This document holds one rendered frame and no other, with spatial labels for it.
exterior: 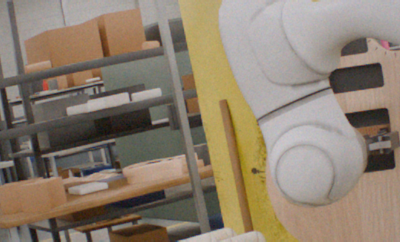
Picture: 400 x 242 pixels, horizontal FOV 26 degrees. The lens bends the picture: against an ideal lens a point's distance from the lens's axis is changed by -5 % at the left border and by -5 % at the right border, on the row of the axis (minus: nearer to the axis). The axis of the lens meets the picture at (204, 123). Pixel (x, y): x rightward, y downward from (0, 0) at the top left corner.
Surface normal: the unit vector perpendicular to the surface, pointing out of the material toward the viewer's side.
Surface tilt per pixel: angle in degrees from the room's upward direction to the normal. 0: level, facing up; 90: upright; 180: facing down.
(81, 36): 90
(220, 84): 90
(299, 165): 86
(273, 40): 88
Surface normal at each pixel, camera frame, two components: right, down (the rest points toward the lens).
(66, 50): 0.51, -0.06
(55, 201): 0.94, -0.18
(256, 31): -0.50, -0.04
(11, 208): -0.09, 0.07
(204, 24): -0.86, 0.20
